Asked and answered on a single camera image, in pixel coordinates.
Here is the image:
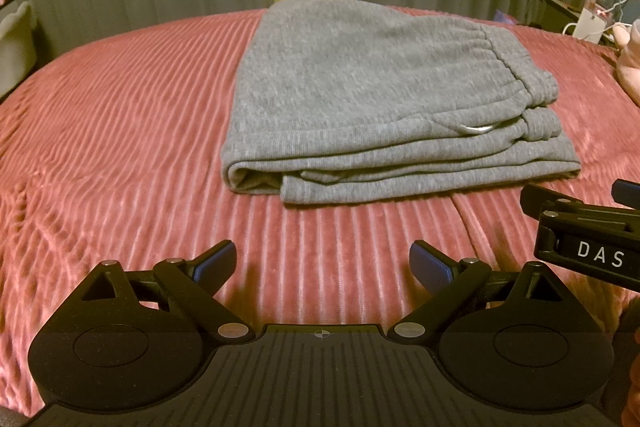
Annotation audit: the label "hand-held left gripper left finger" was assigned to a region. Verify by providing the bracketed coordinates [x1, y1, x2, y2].
[80, 239, 253, 342]

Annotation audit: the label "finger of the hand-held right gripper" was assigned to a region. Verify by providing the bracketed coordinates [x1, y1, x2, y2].
[612, 178, 640, 208]
[520, 183, 640, 229]

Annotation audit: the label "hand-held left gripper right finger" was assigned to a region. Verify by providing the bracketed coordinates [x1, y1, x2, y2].
[392, 241, 565, 341]

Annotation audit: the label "grey sweat pants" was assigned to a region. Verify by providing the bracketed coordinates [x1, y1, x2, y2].
[220, 0, 582, 206]

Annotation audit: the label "pink ribbed bedspread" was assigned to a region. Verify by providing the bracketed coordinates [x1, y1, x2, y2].
[0, 7, 640, 413]

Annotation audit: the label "white appliance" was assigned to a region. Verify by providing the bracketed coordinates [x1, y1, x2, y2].
[571, 6, 615, 44]

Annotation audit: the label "dark nightstand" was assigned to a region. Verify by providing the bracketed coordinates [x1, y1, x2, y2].
[539, 0, 623, 46]

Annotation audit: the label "white fluffy chair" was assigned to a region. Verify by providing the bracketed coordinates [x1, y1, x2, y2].
[0, 1, 40, 104]

